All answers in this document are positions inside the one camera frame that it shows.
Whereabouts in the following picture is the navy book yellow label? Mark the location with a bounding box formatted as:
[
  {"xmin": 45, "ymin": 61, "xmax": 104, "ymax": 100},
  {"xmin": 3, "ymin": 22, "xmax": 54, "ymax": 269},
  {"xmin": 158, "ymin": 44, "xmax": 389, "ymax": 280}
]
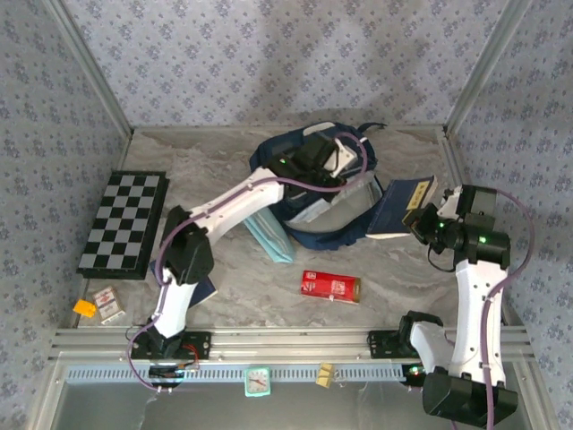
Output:
[
  {"xmin": 365, "ymin": 175, "xmax": 440, "ymax": 241},
  {"xmin": 149, "ymin": 259, "xmax": 219, "ymax": 310}
]

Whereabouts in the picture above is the navy blue backpack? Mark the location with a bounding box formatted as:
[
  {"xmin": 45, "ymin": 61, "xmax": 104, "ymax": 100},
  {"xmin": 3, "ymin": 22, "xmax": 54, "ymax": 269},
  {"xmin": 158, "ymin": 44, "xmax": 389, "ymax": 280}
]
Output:
[{"xmin": 249, "ymin": 121, "xmax": 389, "ymax": 251}]

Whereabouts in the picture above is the light blue pencil case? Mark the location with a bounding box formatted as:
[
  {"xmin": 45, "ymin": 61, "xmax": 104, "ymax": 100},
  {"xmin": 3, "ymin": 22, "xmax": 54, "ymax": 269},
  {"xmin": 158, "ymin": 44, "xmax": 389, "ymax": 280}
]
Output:
[{"xmin": 243, "ymin": 210, "xmax": 296, "ymax": 264}]

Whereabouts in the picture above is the red rectangular box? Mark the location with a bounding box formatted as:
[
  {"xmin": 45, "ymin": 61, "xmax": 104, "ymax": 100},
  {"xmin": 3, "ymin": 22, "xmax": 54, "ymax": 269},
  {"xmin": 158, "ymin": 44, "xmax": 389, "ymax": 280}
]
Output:
[{"xmin": 300, "ymin": 270, "xmax": 363, "ymax": 305}]

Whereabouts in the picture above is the right controller board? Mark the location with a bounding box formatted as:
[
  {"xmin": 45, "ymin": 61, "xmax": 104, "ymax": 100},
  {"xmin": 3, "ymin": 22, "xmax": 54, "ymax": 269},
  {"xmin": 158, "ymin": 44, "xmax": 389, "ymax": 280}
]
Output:
[{"xmin": 401, "ymin": 363, "xmax": 426, "ymax": 389}]

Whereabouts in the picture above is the controller board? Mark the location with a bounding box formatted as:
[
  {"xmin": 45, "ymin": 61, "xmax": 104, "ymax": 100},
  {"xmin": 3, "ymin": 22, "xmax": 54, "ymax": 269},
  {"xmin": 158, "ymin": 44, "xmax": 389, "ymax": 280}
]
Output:
[
  {"xmin": 149, "ymin": 363, "xmax": 201, "ymax": 389},
  {"xmin": 401, "ymin": 363, "xmax": 426, "ymax": 389}
]

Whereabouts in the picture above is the small yellow tag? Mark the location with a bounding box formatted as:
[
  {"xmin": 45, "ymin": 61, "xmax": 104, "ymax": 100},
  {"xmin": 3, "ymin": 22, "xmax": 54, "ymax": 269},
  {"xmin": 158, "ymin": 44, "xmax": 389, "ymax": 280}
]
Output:
[{"xmin": 315, "ymin": 362, "xmax": 336, "ymax": 388}]

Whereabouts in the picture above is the black grey chessboard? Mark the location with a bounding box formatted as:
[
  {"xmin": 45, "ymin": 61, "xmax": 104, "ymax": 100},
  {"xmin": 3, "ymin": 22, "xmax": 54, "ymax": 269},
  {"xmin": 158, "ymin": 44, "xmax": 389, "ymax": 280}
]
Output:
[{"xmin": 76, "ymin": 169, "xmax": 171, "ymax": 281}]

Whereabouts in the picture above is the small teal clock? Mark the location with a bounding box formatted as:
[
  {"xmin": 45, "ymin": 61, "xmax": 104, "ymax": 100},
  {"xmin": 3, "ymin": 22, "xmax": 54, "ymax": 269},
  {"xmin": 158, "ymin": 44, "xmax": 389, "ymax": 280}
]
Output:
[{"xmin": 244, "ymin": 365, "xmax": 272, "ymax": 399}]

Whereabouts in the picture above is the playing card box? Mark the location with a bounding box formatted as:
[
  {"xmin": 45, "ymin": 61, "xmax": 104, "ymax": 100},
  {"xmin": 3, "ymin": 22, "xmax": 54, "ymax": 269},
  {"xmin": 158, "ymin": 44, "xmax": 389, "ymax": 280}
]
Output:
[{"xmin": 92, "ymin": 286, "xmax": 126, "ymax": 326}]

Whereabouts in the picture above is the left controller board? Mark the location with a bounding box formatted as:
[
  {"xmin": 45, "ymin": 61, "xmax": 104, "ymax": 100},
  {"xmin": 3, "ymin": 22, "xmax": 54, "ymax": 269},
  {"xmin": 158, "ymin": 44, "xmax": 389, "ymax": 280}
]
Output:
[{"xmin": 149, "ymin": 363, "xmax": 201, "ymax": 389}]

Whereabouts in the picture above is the small orange block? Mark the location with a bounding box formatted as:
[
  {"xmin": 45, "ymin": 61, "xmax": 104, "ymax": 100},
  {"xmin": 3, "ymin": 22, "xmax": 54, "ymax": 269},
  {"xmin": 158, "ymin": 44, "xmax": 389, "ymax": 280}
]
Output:
[{"xmin": 73, "ymin": 298, "xmax": 98, "ymax": 319}]

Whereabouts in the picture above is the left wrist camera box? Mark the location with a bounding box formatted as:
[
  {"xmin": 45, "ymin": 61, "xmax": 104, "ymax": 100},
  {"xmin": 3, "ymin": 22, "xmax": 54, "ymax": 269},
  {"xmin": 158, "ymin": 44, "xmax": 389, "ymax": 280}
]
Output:
[{"xmin": 329, "ymin": 137, "xmax": 359, "ymax": 174}]

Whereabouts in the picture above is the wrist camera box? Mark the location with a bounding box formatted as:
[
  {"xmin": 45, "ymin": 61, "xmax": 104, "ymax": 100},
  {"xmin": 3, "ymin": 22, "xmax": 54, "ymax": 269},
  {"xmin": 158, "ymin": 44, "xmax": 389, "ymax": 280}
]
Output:
[
  {"xmin": 329, "ymin": 137, "xmax": 359, "ymax": 174},
  {"xmin": 440, "ymin": 186, "xmax": 463, "ymax": 219}
]

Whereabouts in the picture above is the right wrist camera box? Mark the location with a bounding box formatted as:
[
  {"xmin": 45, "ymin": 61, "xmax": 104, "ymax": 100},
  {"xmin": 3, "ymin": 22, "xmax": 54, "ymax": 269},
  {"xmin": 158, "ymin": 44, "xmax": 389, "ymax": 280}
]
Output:
[{"xmin": 440, "ymin": 186, "xmax": 463, "ymax": 219}]

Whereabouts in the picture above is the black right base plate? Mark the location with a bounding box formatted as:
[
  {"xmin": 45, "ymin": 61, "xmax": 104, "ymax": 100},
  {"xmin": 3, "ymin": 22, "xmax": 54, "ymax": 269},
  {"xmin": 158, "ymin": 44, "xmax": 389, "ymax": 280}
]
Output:
[{"xmin": 367, "ymin": 330, "xmax": 422, "ymax": 359}]

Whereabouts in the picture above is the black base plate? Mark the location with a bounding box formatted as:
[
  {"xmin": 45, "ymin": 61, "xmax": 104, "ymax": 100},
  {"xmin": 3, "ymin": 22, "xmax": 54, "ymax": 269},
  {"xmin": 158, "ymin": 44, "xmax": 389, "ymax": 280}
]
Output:
[
  {"xmin": 367, "ymin": 330, "xmax": 422, "ymax": 359},
  {"xmin": 130, "ymin": 330, "xmax": 212, "ymax": 361}
]

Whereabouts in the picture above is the aluminium frame post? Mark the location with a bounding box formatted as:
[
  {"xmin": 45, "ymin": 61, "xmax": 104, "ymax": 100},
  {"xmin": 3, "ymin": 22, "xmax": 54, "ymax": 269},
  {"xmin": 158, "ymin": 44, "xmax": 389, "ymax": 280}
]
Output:
[
  {"xmin": 441, "ymin": 0, "xmax": 536, "ymax": 138},
  {"xmin": 42, "ymin": 0, "xmax": 135, "ymax": 138}
]

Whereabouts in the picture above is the aluminium mounting rail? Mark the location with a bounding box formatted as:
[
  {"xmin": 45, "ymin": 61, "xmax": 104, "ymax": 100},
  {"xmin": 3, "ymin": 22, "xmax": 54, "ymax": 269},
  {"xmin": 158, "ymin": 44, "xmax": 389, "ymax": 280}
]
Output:
[{"xmin": 48, "ymin": 327, "xmax": 536, "ymax": 363}]

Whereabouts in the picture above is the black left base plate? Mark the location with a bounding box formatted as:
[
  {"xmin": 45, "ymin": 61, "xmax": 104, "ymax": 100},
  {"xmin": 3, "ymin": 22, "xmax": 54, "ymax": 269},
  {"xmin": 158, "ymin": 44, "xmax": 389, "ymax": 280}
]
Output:
[{"xmin": 130, "ymin": 330, "xmax": 212, "ymax": 361}]

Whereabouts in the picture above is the grey slotted cable duct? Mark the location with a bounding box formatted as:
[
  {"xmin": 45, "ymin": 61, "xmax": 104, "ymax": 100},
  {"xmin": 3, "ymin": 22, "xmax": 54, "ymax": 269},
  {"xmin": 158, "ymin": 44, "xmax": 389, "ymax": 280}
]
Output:
[{"xmin": 64, "ymin": 363, "xmax": 406, "ymax": 384}]

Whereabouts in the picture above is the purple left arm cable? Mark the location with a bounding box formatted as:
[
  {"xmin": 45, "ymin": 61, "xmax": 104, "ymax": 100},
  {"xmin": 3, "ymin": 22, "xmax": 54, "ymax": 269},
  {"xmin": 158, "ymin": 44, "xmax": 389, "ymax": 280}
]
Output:
[{"xmin": 126, "ymin": 132, "xmax": 369, "ymax": 395}]

